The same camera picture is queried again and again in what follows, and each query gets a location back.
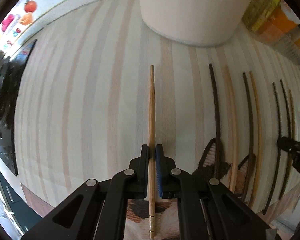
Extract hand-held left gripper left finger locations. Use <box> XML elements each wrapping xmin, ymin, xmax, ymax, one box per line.
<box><xmin>21</xmin><ymin>144</ymin><xmax>150</xmax><ymax>240</ymax></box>

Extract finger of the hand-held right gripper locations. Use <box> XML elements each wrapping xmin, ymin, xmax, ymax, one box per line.
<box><xmin>277</xmin><ymin>136</ymin><xmax>300</xmax><ymax>156</ymax></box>

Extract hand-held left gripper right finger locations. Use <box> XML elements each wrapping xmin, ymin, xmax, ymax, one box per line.
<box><xmin>155</xmin><ymin>144</ymin><xmax>276</xmax><ymax>240</ymax></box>

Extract dark wooden chopstick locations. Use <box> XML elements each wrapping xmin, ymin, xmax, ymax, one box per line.
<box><xmin>279</xmin><ymin>79</ymin><xmax>294</xmax><ymax>200</ymax></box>
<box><xmin>242</xmin><ymin>72</ymin><xmax>256</xmax><ymax>203</ymax></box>
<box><xmin>262</xmin><ymin>82</ymin><xmax>283</xmax><ymax>215</ymax></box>
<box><xmin>208</xmin><ymin>63</ymin><xmax>222</xmax><ymax>180</ymax></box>

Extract cream ribbed utensil holder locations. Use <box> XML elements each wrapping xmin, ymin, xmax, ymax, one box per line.
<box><xmin>136</xmin><ymin>0</ymin><xmax>262</xmax><ymax>47</ymax></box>

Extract striped mat with cat print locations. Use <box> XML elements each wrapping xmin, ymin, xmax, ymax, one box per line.
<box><xmin>14</xmin><ymin>0</ymin><xmax>300</xmax><ymax>240</ymax></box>

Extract orange bottle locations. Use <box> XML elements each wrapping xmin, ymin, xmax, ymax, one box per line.
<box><xmin>261</xmin><ymin>6</ymin><xmax>300</xmax><ymax>45</ymax></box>

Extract dark teal cabinet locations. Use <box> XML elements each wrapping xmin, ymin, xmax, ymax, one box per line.
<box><xmin>0</xmin><ymin>152</ymin><xmax>43</xmax><ymax>230</ymax></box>

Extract black glass gas stove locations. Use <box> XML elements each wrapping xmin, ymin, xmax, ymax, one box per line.
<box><xmin>0</xmin><ymin>39</ymin><xmax>38</xmax><ymax>177</ymax></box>

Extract colourful wall stickers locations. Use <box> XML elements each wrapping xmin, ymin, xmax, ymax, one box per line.
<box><xmin>0</xmin><ymin>0</ymin><xmax>38</xmax><ymax>46</ymax></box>

